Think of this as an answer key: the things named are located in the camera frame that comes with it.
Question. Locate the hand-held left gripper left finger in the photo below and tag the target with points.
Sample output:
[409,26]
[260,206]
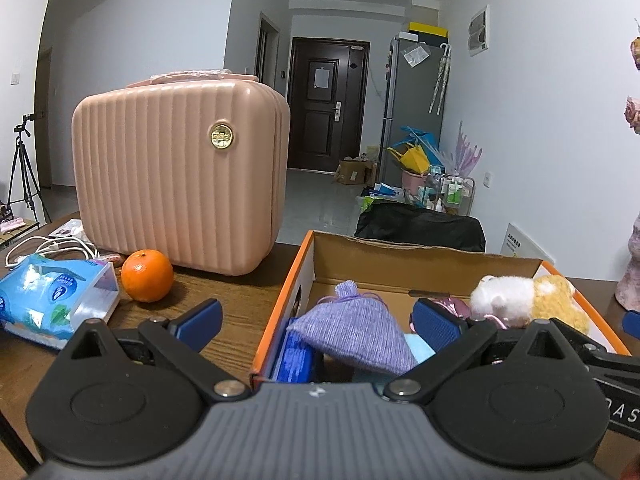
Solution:
[200,321]

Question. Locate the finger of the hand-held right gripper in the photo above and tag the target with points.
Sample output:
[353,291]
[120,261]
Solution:
[633,321]
[595,352]

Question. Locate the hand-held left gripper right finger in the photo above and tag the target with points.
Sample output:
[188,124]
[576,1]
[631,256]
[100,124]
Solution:
[436,326]

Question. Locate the pink satin pouch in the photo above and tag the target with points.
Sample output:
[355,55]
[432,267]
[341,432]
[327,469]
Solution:
[452,306]

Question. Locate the light blue fluffy cloth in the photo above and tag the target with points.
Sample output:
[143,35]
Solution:
[421,347]

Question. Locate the cardboard box with orange rim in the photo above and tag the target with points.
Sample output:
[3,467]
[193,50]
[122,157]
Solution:
[400,260]

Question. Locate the purple knitted pouch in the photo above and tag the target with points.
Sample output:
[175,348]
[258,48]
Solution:
[350,330]

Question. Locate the white and yellow plush toy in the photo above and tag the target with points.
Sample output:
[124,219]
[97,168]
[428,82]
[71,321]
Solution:
[525,295]

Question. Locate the blue packet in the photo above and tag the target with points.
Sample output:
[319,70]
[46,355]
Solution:
[295,360]

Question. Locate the fuzzy pink vase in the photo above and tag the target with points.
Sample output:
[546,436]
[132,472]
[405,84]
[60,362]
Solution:
[631,270]

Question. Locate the orange fruit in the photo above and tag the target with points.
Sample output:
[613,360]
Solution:
[147,276]

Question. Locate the black fabric chair back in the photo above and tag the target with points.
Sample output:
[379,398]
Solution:
[420,227]

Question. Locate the white flat board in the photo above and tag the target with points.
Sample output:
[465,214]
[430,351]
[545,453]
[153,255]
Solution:
[527,245]

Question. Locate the metal cart with bottles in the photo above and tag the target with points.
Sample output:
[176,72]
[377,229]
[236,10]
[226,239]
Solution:
[452,194]

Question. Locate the pink ribbed suitcase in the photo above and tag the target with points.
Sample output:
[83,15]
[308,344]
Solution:
[175,185]

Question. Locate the colourful packet pile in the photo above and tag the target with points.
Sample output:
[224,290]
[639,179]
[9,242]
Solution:
[380,195]

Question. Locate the pink plastic bucket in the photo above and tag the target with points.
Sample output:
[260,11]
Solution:
[414,182]

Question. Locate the blue tissue pack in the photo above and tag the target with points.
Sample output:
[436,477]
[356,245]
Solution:
[40,295]

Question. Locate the small printed card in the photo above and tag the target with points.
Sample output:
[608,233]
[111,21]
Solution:
[65,231]

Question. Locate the yellow shopping bag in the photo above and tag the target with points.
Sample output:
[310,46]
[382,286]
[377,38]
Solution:
[412,159]

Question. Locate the open cardboard carton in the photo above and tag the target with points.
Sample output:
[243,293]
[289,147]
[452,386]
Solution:
[352,172]

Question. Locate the small pink case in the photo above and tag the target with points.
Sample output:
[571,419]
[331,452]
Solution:
[11,224]

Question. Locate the grey refrigerator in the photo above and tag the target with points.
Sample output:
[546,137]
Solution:
[410,110]

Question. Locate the dark brown entrance door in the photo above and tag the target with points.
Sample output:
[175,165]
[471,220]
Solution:
[325,130]

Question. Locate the folded clear umbrella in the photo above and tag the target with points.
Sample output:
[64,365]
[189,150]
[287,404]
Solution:
[441,80]

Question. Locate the dried pink rose bouquet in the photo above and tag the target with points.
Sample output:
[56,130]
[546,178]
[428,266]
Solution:
[635,52]

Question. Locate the clear plastic bag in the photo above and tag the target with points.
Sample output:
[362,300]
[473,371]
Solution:
[415,55]

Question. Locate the white paper notice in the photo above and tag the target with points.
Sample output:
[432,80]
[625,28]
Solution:
[321,76]

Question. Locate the grey interior door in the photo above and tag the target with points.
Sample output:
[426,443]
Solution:
[266,55]

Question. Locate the yellow and black box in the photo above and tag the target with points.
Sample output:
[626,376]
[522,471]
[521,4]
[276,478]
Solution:
[427,29]

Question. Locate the white electrical panel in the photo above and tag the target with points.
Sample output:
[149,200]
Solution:
[478,30]

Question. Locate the blue folded frame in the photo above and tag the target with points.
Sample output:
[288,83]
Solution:
[422,137]

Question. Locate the black camera tripod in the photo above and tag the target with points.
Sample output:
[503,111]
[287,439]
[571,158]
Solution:
[20,132]

